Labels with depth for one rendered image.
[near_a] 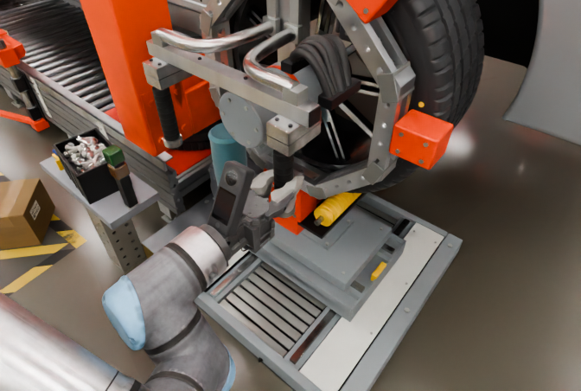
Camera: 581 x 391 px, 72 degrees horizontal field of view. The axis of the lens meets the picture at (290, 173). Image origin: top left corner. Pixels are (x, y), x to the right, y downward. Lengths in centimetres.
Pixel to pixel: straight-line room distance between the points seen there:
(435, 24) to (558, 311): 125
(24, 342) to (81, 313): 115
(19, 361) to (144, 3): 87
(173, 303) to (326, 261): 84
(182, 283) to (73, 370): 16
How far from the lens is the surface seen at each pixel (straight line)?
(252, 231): 66
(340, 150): 106
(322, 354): 137
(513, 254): 189
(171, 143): 96
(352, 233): 145
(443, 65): 82
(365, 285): 140
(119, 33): 115
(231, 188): 62
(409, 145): 80
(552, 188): 229
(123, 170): 120
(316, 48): 69
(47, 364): 54
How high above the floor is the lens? 132
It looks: 41 degrees down
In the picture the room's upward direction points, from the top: straight up
